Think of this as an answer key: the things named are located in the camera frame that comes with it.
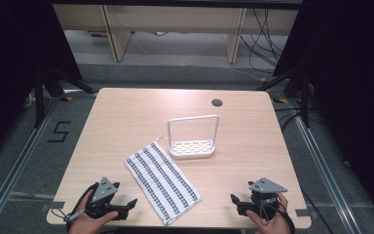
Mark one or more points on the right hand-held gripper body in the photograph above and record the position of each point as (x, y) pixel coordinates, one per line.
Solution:
(266, 187)

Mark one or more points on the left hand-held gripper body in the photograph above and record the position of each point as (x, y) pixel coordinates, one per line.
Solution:
(104, 190)

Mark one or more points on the white grey striped towel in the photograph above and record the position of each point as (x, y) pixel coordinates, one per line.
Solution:
(162, 182)

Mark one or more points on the white plastic rack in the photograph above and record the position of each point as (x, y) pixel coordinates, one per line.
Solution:
(193, 148)

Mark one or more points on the person's right hand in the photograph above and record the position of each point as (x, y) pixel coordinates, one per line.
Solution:
(272, 224)

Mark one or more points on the person's left hand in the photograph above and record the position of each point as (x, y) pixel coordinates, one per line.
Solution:
(87, 224)

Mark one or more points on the grey tape piece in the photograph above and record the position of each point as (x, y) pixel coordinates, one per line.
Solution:
(53, 205)
(302, 213)

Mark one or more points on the black metal stand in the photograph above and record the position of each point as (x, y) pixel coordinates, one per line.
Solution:
(304, 97)
(39, 97)

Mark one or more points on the black curtain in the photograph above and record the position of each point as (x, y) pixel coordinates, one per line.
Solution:
(354, 81)
(9, 65)

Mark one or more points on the beige wooden desk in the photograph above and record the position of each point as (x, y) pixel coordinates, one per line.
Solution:
(175, 18)

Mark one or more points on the aluminium floor rail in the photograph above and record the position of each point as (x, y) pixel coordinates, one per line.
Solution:
(324, 162)
(16, 169)

